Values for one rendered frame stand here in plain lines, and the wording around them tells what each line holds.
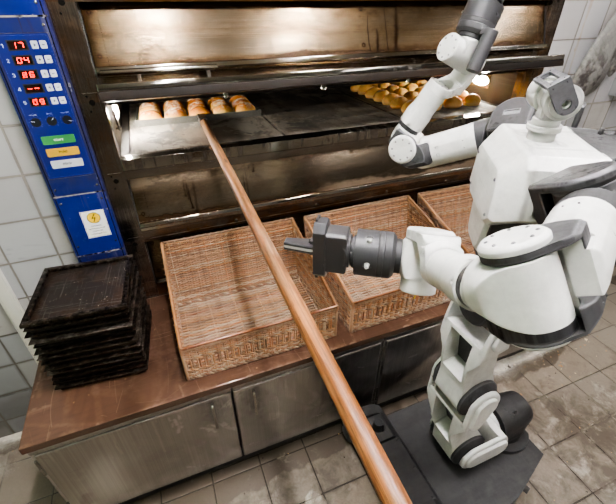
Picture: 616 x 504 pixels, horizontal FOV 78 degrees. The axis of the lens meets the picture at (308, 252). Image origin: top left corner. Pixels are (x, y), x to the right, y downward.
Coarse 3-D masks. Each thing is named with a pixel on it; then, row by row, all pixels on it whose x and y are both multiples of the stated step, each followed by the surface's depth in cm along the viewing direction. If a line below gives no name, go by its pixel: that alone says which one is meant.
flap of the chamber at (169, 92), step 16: (496, 64) 148; (512, 64) 151; (528, 64) 153; (544, 64) 156; (560, 64) 159; (272, 80) 120; (288, 80) 121; (304, 80) 123; (320, 80) 125; (336, 80) 127; (352, 80) 129; (368, 80) 131; (384, 80) 149; (112, 96) 105; (128, 96) 107; (144, 96) 108; (160, 96) 110; (176, 96) 117
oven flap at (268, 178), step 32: (288, 160) 155; (320, 160) 160; (352, 160) 165; (384, 160) 170; (160, 192) 140; (192, 192) 144; (224, 192) 148; (256, 192) 153; (288, 192) 157; (320, 192) 160; (160, 224) 141
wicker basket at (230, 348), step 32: (192, 256) 152; (224, 256) 157; (256, 256) 162; (192, 288) 156; (224, 288) 161; (256, 288) 165; (320, 288) 146; (192, 320) 148; (224, 320) 149; (256, 320) 148; (288, 320) 128; (320, 320) 135; (192, 352) 120; (224, 352) 125; (256, 352) 131
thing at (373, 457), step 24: (216, 144) 133; (240, 192) 101; (264, 240) 82; (288, 288) 69; (312, 336) 59; (336, 384) 52; (336, 408) 51; (360, 408) 49; (360, 432) 46; (360, 456) 45; (384, 456) 44; (384, 480) 42
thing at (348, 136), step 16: (480, 112) 182; (352, 128) 160; (368, 128) 160; (384, 128) 161; (432, 128) 170; (448, 128) 173; (224, 144) 142; (240, 144) 142; (256, 144) 143; (272, 144) 146; (288, 144) 148; (304, 144) 151; (320, 144) 153; (128, 160) 129; (144, 160) 131; (160, 160) 133; (176, 160) 135; (192, 160) 137
